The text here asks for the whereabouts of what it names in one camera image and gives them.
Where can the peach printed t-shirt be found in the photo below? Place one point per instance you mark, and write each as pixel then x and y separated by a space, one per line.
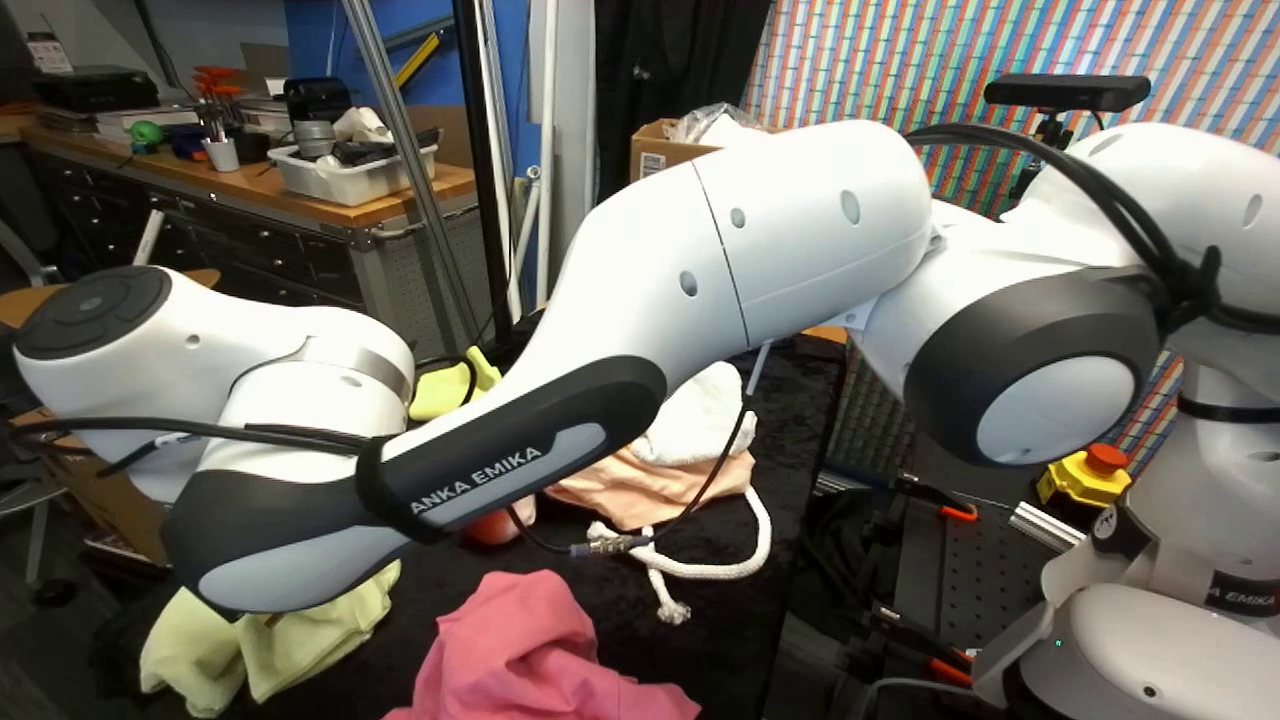
pixel 636 492

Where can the small yellow-green cloth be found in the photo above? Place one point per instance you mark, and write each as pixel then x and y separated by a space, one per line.
pixel 453 385

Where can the large pale green towel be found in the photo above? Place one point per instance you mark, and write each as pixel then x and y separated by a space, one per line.
pixel 209 660

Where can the white terry towel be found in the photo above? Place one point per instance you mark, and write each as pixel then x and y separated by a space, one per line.
pixel 703 419

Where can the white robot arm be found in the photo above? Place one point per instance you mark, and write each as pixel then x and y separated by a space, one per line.
pixel 290 464

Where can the cardboard box on table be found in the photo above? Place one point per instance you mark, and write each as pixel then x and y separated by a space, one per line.
pixel 685 138

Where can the red radish plush toy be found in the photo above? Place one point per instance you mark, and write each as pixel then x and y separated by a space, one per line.
pixel 507 525

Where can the black table cloth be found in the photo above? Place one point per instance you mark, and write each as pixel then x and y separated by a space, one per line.
pixel 720 659

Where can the pink cloth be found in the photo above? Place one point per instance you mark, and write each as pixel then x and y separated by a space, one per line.
pixel 526 650

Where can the white plastic bin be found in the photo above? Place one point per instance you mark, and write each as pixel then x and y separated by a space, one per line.
pixel 332 183

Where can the yellow emergency stop button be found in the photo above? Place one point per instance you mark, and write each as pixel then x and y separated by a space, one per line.
pixel 1092 478

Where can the wooden workbench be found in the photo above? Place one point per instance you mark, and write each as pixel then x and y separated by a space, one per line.
pixel 415 265

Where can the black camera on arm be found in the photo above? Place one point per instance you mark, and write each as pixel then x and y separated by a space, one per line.
pixel 1054 95

